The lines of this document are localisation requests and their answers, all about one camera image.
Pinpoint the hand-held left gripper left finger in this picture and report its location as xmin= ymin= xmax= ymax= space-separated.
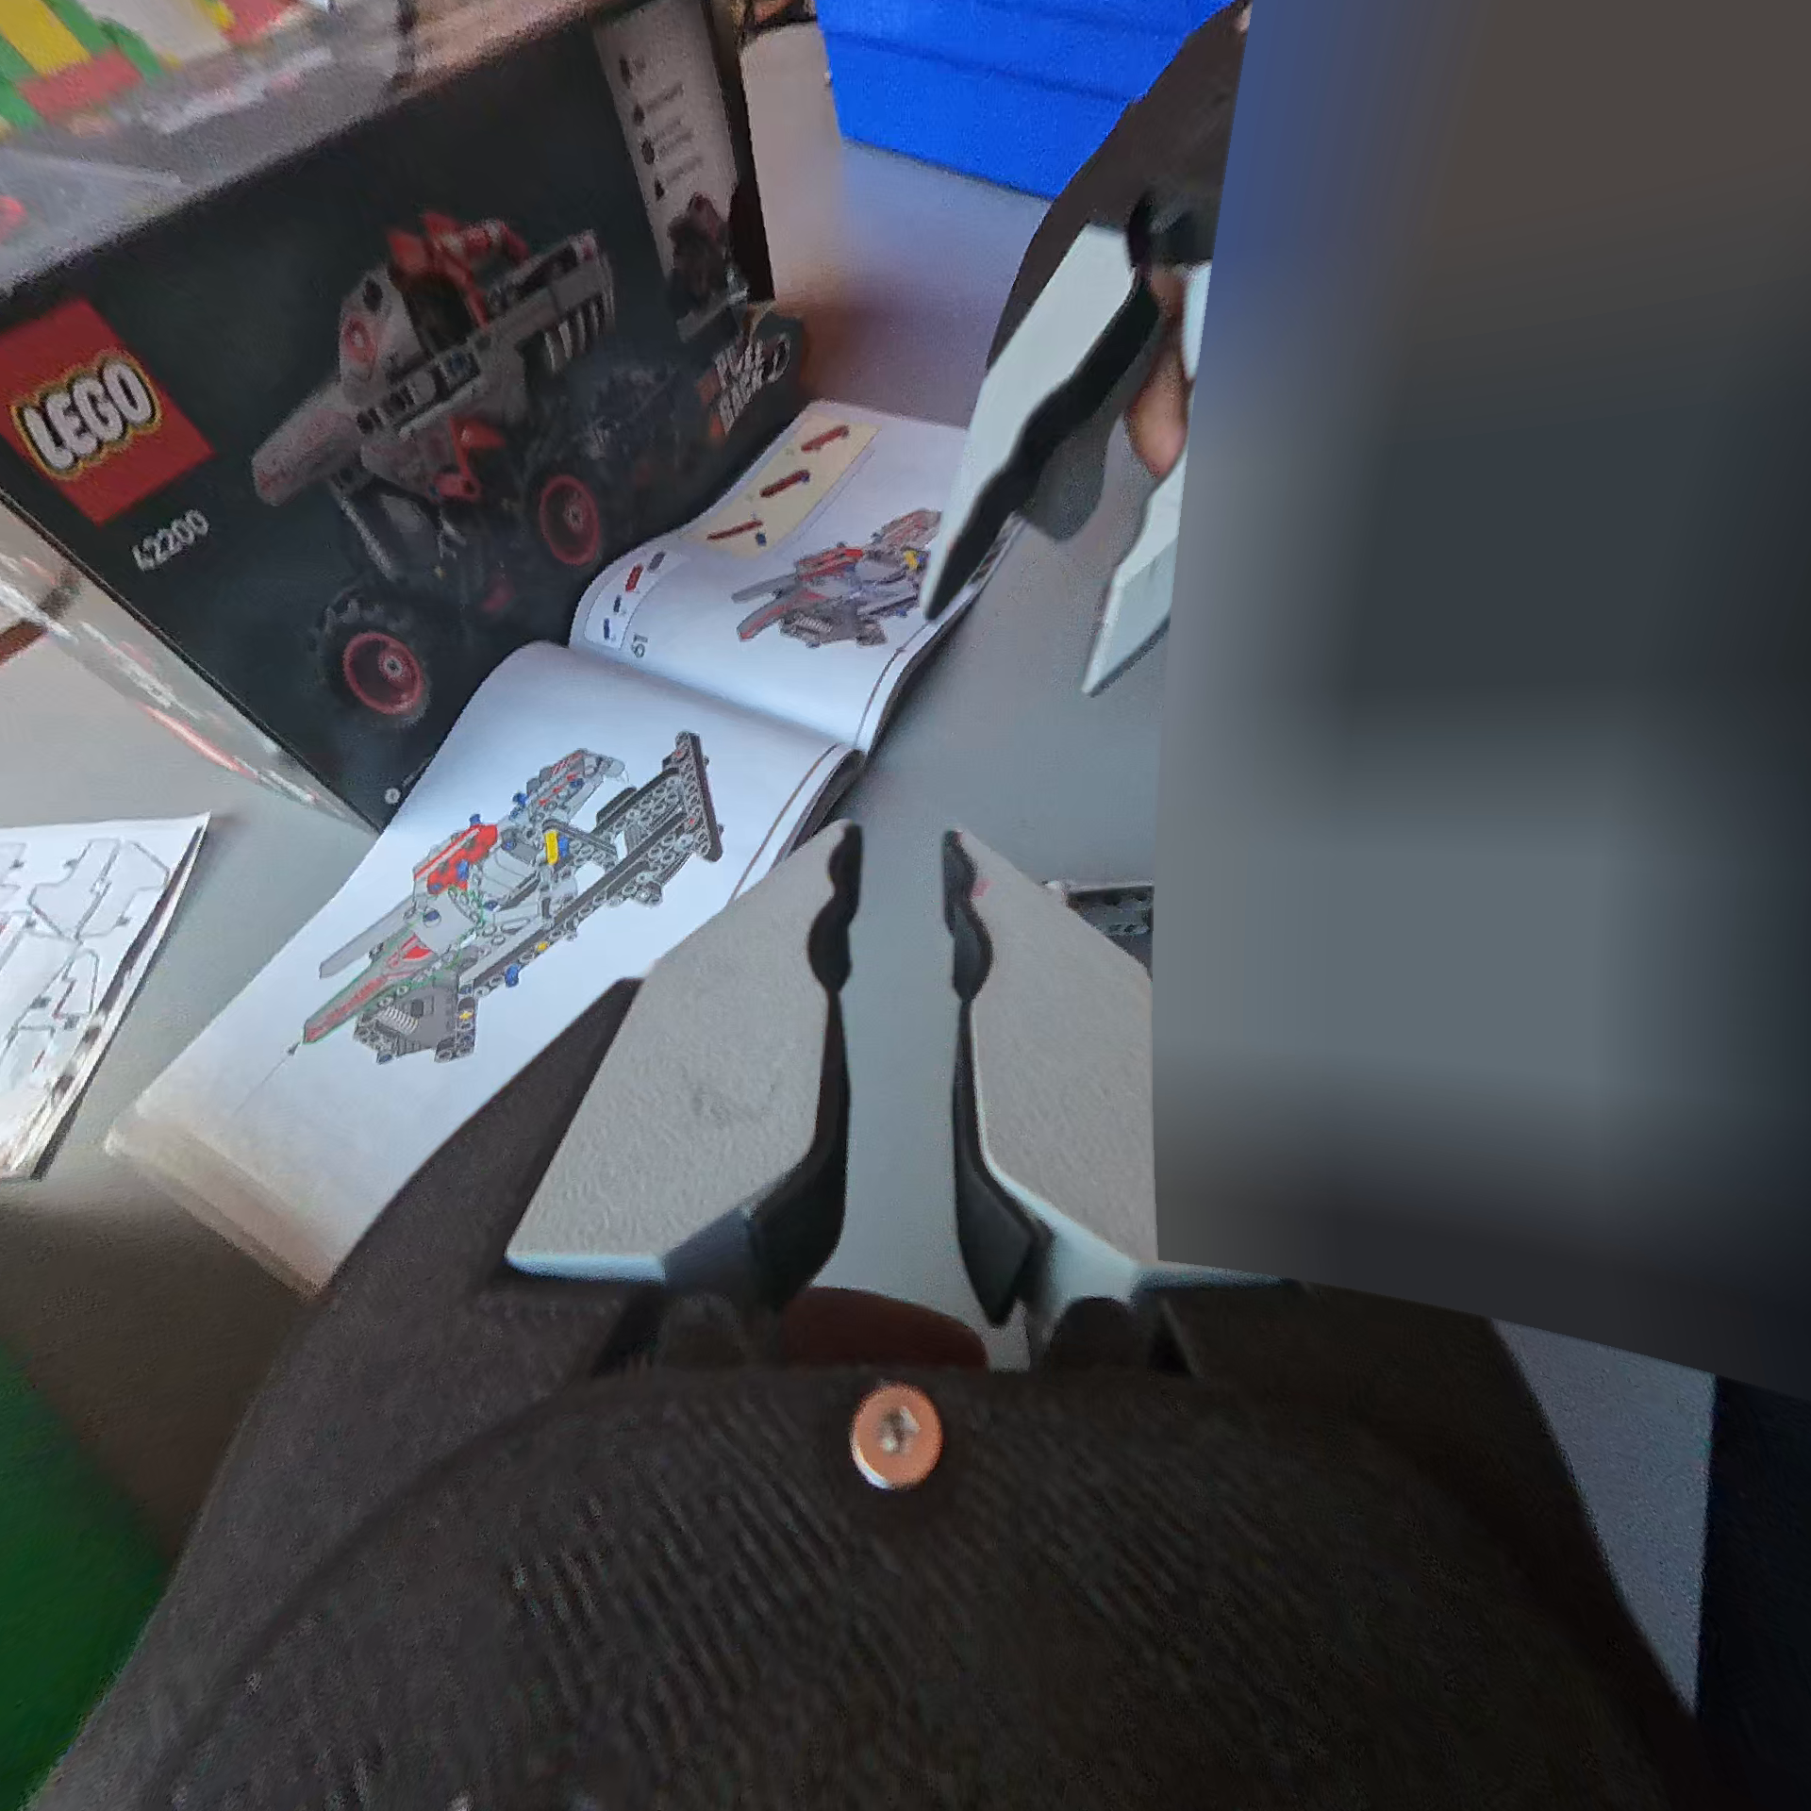
xmin=504 ymin=821 xmax=863 ymax=1310

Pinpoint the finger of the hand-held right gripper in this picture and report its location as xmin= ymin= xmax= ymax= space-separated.
xmin=1080 ymin=458 xmax=1186 ymax=695
xmin=919 ymin=197 xmax=1219 ymax=617

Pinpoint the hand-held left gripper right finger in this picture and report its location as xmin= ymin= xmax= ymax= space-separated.
xmin=943 ymin=830 xmax=1164 ymax=1326

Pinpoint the grey lego piece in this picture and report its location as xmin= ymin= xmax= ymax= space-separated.
xmin=1047 ymin=879 xmax=1158 ymax=940

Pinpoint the open lego instruction booklet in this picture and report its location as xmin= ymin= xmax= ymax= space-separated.
xmin=104 ymin=398 xmax=1027 ymax=1297

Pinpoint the black monster truck lego box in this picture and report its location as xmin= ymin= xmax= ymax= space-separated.
xmin=0 ymin=0 xmax=810 ymax=830

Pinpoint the person's right hand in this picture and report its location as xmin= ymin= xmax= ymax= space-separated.
xmin=1127 ymin=268 xmax=1193 ymax=479

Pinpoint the large blue plastic bin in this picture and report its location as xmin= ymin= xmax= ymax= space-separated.
xmin=812 ymin=0 xmax=1236 ymax=197

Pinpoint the white sticker sheet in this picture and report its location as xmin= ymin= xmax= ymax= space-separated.
xmin=0 ymin=814 xmax=212 ymax=1181

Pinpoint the green object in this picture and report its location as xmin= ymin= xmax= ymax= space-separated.
xmin=0 ymin=1345 xmax=171 ymax=1811

